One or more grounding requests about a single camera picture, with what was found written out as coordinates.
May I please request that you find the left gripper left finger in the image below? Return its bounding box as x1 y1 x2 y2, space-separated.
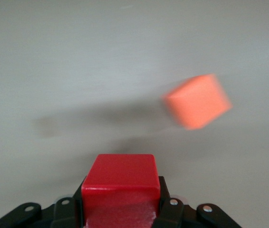
0 176 88 228

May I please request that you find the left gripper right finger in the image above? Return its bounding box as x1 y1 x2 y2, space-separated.
152 175 242 228

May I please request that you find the orange cube block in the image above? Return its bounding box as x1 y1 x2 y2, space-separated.
162 73 234 131

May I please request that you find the red cube block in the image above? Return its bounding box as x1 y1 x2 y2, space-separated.
80 153 162 228

